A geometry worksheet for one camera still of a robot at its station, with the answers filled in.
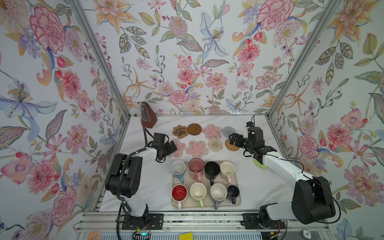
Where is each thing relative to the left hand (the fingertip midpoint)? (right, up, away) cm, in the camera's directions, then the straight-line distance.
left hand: (174, 149), depth 97 cm
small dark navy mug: (+34, -21, -16) cm, 43 cm away
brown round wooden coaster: (+13, +13, +17) cm, 25 cm away
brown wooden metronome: (-20, +22, +10) cm, 31 cm away
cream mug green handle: (+15, -20, -17) cm, 30 cm away
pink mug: (+14, -11, -8) cm, 19 cm away
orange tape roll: (-33, -37, -26) cm, 56 cm away
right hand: (+37, +9, -8) cm, 39 cm away
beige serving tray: (+10, -26, -17) cm, 33 cm away
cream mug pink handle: (+32, -9, -11) cm, 35 cm away
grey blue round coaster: (+38, +12, +13) cm, 42 cm away
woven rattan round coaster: (+38, +1, +4) cm, 38 cm away
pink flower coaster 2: (+3, +1, +6) cm, 7 cm away
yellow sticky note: (+9, -36, -28) cm, 47 cm away
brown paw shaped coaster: (+2, +11, +13) cm, 18 cm away
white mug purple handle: (+26, -21, -15) cm, 37 cm away
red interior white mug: (+4, -22, -15) cm, 27 cm away
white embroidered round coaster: (+27, +2, +6) cm, 28 cm away
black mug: (+23, -10, -11) cm, 27 cm away
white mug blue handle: (+3, -10, -8) cm, 13 cm away
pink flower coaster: (+26, +11, +13) cm, 31 cm away
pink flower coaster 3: (+15, 0, +4) cm, 15 cm away
